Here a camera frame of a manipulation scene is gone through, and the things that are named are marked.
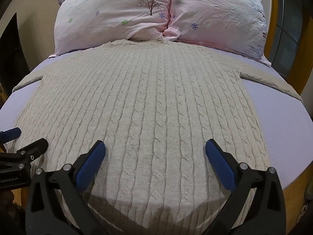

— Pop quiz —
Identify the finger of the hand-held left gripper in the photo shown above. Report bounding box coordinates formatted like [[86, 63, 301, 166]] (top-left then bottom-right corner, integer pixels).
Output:
[[15, 138, 49, 163], [0, 127, 22, 143]]

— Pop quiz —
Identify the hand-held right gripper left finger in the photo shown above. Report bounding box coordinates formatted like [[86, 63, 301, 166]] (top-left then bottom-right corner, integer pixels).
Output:
[[25, 140, 108, 235]]

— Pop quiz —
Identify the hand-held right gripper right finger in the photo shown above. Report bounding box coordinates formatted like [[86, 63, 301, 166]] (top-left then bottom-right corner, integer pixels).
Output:
[[205, 139, 286, 235]]

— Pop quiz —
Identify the cream cable-knit sweater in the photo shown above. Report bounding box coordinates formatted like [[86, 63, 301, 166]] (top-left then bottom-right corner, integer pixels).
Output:
[[5, 37, 303, 235]]

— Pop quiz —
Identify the lavender bed sheet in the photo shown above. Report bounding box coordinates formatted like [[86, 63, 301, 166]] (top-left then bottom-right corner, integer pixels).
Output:
[[0, 42, 313, 194]]

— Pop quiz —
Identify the pink pillow with flower print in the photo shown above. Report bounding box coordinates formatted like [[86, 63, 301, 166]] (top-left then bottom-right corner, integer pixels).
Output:
[[163, 0, 272, 66]]

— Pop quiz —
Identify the pink pillow with tree print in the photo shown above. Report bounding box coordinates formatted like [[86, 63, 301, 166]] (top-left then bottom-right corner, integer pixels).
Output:
[[53, 0, 174, 54]]

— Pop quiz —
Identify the dark window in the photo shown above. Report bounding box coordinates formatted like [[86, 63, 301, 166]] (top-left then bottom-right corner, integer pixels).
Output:
[[275, 0, 309, 79]]

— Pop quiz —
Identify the wooden bed frame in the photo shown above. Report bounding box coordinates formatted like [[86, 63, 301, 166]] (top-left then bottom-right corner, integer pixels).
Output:
[[265, 0, 313, 235]]

